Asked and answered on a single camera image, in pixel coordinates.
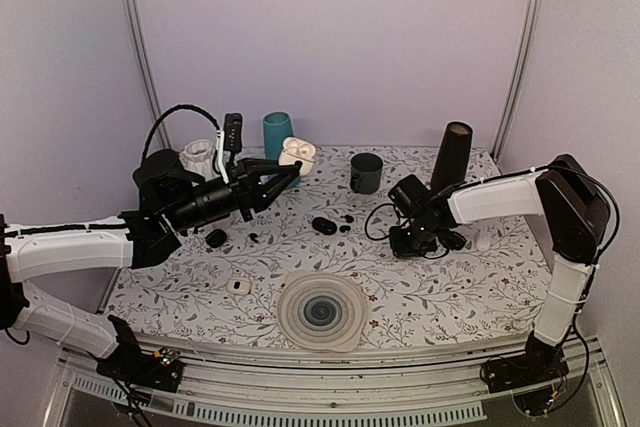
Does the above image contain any small white open case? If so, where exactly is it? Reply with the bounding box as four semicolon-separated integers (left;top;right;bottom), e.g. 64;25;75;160
226;277;252;296

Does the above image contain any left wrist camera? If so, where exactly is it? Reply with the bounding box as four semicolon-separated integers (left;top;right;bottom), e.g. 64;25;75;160
213;113;243;183

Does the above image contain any teal tapered vase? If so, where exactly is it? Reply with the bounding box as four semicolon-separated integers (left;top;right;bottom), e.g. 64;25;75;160
263;112;293;161

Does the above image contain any small black earbud case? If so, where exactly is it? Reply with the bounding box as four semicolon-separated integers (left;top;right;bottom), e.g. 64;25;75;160
205;229;227;249

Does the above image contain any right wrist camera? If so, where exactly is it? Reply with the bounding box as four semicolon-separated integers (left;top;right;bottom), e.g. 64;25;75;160
388;174;431;218

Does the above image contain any white ribbed vase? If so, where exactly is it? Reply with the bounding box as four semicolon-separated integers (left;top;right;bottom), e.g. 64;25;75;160
179;139;218;181

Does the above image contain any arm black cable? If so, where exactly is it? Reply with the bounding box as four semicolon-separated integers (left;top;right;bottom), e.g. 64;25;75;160
363;201;451;261
142;104;224;161

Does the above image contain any white earbud charging case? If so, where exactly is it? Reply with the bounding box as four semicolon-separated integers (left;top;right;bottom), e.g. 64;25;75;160
278;136;317;176

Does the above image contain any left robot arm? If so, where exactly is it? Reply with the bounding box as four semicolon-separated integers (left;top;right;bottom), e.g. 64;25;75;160
1;149;302;381

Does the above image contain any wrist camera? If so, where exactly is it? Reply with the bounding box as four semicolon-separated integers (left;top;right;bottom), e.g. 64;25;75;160
388;174;431;218
213;113;243;183

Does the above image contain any aluminium front rail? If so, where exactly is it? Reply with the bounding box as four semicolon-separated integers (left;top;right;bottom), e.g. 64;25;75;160
43;335;627;426

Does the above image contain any black oval earbud case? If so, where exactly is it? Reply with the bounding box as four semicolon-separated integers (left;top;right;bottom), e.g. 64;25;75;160
312;217;338;235

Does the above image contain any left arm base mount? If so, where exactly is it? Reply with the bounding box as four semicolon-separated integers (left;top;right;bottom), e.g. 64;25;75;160
96;315;185;393

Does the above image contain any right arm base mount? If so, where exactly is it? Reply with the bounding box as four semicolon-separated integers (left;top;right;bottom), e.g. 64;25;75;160
479;333;569;393

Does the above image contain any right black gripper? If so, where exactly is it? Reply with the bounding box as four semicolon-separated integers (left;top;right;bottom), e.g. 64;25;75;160
389;219;440;259

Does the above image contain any dark grey mug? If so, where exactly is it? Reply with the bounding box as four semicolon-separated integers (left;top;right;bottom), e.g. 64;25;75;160
350;152;383;195

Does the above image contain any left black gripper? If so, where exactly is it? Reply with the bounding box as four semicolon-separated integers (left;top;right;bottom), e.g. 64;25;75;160
166;157;299;232

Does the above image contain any black case near right gripper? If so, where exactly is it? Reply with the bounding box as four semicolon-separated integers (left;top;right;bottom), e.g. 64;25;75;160
441;231;467;251

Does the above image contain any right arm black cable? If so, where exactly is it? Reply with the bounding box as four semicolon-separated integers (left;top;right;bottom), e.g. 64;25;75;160
363;201;451;261

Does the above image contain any cream swirl ceramic plate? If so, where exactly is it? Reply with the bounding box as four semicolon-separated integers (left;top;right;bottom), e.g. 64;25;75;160
276;273;369;353

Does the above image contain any aluminium left frame post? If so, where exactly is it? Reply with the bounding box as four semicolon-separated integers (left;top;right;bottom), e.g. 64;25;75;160
122;0;162;122

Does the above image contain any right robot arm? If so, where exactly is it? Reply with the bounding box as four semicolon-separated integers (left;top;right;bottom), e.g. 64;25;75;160
388;154;620;383

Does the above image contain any aluminium frame post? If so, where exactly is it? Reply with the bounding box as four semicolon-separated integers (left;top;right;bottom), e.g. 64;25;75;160
122;0;162;122
490;0;542;164

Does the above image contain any aluminium right frame post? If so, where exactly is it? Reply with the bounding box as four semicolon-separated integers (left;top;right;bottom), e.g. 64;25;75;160
490;0;542;164

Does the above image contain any dark brown tall vase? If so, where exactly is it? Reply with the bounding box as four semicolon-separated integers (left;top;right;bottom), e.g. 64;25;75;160
430;121;473;193

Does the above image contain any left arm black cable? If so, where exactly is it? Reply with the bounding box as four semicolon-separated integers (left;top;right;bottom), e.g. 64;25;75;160
142;104;224;161

